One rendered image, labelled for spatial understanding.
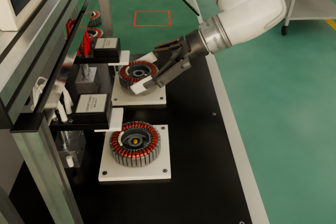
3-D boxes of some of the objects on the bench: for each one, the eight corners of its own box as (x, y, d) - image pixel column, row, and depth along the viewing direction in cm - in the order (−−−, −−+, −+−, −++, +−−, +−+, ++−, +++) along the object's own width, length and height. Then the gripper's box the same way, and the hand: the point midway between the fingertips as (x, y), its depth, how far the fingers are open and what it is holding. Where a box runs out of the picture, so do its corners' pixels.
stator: (158, 69, 88) (158, 58, 86) (159, 92, 79) (158, 80, 77) (121, 70, 88) (119, 59, 85) (118, 93, 79) (116, 82, 77)
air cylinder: (86, 141, 69) (82, 125, 66) (80, 167, 63) (75, 150, 60) (65, 142, 69) (59, 126, 65) (57, 168, 63) (50, 151, 60)
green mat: (190, -6, 152) (190, -6, 152) (208, 54, 105) (208, 54, 104) (7, -3, 148) (6, -3, 148) (-61, 61, 101) (-61, 60, 101)
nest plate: (167, 128, 73) (167, 124, 72) (170, 178, 61) (171, 175, 60) (107, 130, 72) (106, 126, 71) (98, 181, 61) (98, 177, 60)
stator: (160, 130, 70) (160, 119, 68) (161, 168, 62) (160, 157, 59) (114, 131, 70) (112, 120, 68) (107, 169, 61) (105, 158, 59)
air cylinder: (100, 82, 88) (97, 66, 84) (96, 97, 82) (93, 81, 79) (83, 82, 88) (79, 67, 84) (78, 98, 82) (74, 82, 78)
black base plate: (203, 57, 103) (204, 52, 102) (253, 239, 53) (255, 233, 52) (69, 60, 101) (68, 55, 100) (-9, 252, 52) (-14, 246, 50)
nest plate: (164, 73, 91) (164, 70, 91) (166, 104, 80) (166, 100, 79) (116, 74, 91) (115, 71, 90) (111, 105, 79) (110, 102, 79)
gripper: (192, 11, 83) (128, 47, 90) (204, 52, 65) (123, 94, 72) (204, 31, 88) (142, 65, 94) (218, 76, 69) (140, 113, 76)
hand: (139, 74), depth 82 cm, fingers closed on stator, 11 cm apart
